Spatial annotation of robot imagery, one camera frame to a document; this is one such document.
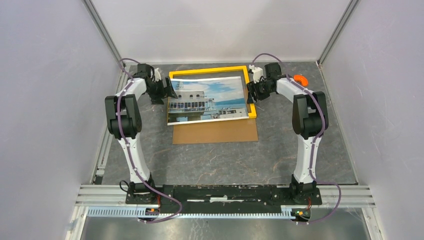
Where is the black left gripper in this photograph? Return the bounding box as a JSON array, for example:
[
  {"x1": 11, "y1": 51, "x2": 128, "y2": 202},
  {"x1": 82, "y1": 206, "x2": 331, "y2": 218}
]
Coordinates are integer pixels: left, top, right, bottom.
[{"x1": 145, "y1": 76, "x2": 178, "y2": 105}]

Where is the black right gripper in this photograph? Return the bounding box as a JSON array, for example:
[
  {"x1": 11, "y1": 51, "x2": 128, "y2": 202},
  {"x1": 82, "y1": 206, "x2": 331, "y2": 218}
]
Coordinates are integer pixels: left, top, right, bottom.
[{"x1": 246, "y1": 77, "x2": 273, "y2": 104}]

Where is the yellow picture frame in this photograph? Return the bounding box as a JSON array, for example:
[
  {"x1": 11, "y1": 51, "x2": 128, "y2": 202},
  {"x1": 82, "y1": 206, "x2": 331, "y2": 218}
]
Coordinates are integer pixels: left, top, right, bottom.
[{"x1": 169, "y1": 65, "x2": 257, "y2": 119}]

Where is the photo with backing board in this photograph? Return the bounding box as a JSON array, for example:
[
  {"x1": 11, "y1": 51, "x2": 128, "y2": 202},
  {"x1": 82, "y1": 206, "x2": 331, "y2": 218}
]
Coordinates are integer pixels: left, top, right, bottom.
[{"x1": 167, "y1": 76, "x2": 249, "y2": 126}]

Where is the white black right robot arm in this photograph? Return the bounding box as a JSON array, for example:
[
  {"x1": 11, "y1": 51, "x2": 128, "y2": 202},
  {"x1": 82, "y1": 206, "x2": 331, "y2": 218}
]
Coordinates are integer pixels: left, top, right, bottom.
[{"x1": 246, "y1": 62, "x2": 328, "y2": 204}]

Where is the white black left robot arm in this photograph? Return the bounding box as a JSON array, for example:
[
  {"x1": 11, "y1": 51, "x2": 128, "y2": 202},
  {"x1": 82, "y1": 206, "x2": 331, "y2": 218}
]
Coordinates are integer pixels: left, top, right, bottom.
[{"x1": 104, "y1": 63, "x2": 178, "y2": 204}]

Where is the brown backing board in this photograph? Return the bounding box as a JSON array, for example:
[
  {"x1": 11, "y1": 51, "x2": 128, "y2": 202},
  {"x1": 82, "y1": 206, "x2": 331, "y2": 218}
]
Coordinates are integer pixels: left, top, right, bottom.
[{"x1": 172, "y1": 118, "x2": 259, "y2": 145}]

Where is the orange curved plastic piece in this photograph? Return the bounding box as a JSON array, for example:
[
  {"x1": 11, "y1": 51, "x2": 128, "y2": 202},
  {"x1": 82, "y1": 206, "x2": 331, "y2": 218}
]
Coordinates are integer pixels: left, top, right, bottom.
[{"x1": 293, "y1": 74, "x2": 309, "y2": 87}]

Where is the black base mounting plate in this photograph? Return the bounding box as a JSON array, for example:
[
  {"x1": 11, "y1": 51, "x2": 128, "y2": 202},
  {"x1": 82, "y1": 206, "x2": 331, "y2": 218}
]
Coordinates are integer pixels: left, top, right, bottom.
[{"x1": 129, "y1": 184, "x2": 323, "y2": 214}]

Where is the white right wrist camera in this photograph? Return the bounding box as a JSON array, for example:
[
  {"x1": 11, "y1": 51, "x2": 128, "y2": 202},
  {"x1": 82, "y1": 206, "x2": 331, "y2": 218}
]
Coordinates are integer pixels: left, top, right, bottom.
[{"x1": 248, "y1": 64, "x2": 264, "y2": 84}]

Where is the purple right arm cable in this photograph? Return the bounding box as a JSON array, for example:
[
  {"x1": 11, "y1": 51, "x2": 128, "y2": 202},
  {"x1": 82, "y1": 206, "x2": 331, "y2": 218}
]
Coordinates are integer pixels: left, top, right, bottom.
[{"x1": 250, "y1": 52, "x2": 343, "y2": 226}]

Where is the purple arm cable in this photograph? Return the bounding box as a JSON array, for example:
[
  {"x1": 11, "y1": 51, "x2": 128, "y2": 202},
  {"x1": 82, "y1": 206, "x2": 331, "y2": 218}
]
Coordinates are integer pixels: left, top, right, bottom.
[
  {"x1": 250, "y1": 52, "x2": 343, "y2": 226},
  {"x1": 115, "y1": 58, "x2": 184, "y2": 225}
]

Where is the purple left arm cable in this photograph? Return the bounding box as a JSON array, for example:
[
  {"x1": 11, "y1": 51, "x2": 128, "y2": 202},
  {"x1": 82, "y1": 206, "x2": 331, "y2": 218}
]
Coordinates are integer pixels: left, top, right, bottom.
[{"x1": 115, "y1": 58, "x2": 184, "y2": 225}]

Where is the blue slotted cable duct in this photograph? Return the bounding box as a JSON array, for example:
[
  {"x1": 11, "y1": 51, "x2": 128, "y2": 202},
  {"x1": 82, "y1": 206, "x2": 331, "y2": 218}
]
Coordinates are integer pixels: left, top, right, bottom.
[{"x1": 87, "y1": 206, "x2": 295, "y2": 220}]

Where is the aluminium rail frame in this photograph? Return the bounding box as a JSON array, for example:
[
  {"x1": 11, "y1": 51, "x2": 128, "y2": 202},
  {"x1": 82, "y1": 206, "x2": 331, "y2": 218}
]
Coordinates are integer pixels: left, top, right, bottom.
[{"x1": 66, "y1": 0, "x2": 382, "y2": 240}]

